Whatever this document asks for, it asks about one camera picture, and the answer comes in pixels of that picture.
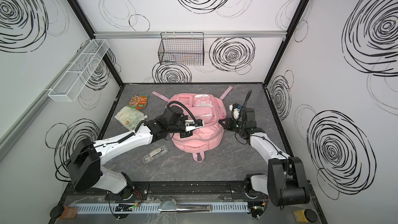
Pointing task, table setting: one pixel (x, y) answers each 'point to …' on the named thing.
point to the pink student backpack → (210, 109)
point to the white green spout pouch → (130, 117)
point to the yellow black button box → (306, 215)
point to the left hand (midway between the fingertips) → (198, 123)
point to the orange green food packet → (139, 101)
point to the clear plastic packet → (155, 154)
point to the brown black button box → (64, 212)
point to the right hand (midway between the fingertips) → (220, 121)
